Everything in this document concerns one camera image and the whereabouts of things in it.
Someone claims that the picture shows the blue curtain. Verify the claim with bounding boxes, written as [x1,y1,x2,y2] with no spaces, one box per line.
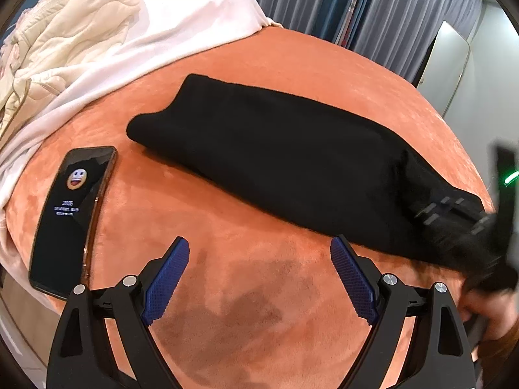
[332,0,368,49]

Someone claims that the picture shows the person's right hand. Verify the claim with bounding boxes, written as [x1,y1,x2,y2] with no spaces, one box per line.
[460,286,519,342]

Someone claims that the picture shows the black pants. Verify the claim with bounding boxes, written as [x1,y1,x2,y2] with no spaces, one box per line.
[126,74,493,273]

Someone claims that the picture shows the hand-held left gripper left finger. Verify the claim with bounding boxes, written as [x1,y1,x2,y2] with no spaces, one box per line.
[48,236,191,389]

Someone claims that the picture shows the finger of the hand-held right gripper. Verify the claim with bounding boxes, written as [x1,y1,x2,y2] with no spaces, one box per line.
[414,194,492,236]

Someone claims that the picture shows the cream quilted duvet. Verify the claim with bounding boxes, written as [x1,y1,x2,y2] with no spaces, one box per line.
[0,0,142,147]

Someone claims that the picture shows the smartphone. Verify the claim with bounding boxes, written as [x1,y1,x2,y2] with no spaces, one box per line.
[28,146,118,301]

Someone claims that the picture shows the white blanket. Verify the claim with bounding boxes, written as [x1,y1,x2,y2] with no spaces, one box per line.
[0,0,284,288]

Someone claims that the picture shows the orange plush blanket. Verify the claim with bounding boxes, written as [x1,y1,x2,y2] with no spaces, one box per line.
[6,24,497,389]

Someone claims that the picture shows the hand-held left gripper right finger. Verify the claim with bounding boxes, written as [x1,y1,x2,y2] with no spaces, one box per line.
[330,235,477,389]

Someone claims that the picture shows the standing mirror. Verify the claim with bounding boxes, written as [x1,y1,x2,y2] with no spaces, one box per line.
[417,20,471,119]

